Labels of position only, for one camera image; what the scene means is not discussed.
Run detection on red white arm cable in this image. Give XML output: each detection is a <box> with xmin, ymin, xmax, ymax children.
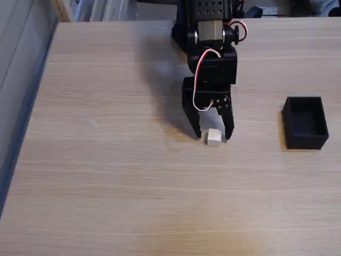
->
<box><xmin>228</xmin><ymin>20</ymin><xmax>249</xmax><ymax>43</ymax></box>

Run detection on light wooden strip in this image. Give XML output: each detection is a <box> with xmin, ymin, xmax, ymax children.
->
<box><xmin>51</xmin><ymin>0</ymin><xmax>72</xmax><ymax>23</ymax></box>

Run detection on white block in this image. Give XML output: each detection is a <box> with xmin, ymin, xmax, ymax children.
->
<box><xmin>204</xmin><ymin>128</ymin><xmax>223</xmax><ymax>147</ymax></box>

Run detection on white red gripper cable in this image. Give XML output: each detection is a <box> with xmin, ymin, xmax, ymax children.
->
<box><xmin>192</xmin><ymin>47</ymin><xmax>222</xmax><ymax>113</ymax></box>

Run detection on small black rounded object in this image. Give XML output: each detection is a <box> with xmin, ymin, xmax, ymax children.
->
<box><xmin>244</xmin><ymin>6</ymin><xmax>264</xmax><ymax>19</ymax></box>

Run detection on black open box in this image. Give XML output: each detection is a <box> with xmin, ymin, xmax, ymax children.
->
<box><xmin>281</xmin><ymin>96</ymin><xmax>330</xmax><ymax>150</ymax></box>

